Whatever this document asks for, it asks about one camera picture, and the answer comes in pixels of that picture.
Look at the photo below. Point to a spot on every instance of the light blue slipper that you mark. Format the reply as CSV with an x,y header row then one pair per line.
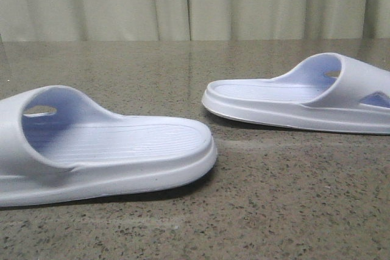
x,y
325,92
58,145

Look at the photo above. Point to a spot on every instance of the pale green curtain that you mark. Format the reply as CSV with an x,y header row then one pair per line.
x,y
178,20

